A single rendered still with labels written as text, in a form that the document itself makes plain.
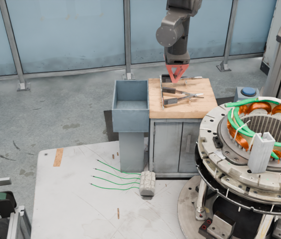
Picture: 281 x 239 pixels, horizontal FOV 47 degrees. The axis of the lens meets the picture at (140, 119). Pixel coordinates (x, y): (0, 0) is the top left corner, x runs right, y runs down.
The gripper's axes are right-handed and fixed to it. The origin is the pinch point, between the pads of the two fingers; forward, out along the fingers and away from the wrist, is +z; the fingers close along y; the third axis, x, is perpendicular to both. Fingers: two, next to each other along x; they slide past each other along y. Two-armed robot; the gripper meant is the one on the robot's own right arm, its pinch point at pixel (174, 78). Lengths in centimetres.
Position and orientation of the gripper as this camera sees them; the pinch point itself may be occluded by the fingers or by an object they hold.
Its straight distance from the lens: 102.0
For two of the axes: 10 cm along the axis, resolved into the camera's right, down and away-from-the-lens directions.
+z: -0.1, 8.0, 6.0
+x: 10.0, -0.1, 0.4
